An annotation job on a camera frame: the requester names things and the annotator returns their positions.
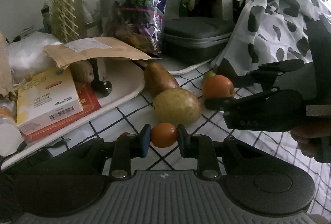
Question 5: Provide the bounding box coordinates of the small orange tangerine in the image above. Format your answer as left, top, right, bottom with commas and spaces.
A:
151, 123, 177, 148

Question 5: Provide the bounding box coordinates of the person's right hand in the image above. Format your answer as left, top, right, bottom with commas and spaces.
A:
290, 127, 317, 158

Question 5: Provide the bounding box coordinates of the small green lime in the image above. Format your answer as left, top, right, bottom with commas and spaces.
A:
203, 71, 215, 81

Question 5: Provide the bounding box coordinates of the checked white tablecloth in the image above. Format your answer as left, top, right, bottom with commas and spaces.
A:
46, 63, 331, 214

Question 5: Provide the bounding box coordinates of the cow print cloth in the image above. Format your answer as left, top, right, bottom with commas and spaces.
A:
211, 0, 330, 78

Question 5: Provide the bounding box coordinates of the small black bottle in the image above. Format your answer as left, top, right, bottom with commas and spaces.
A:
89, 58, 112, 97

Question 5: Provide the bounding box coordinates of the brown pear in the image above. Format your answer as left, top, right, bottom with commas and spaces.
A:
144, 62, 180, 97

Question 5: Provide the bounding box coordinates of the black zip case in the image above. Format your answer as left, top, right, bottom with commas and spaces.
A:
161, 17, 235, 64

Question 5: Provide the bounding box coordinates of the yellow white medicine box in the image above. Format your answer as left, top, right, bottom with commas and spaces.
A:
16, 68, 83, 136

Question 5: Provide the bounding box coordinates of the brown paper envelope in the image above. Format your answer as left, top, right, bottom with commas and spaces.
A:
44, 37, 151, 69

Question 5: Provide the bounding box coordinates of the white cap orange bottle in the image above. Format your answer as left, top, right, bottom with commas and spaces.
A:
0, 106, 23, 157

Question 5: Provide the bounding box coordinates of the purple snack bag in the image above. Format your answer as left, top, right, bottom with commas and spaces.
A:
107, 0, 167, 55

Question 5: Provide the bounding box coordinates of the torn brown paper bag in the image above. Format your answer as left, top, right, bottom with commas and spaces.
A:
0, 33, 16, 97

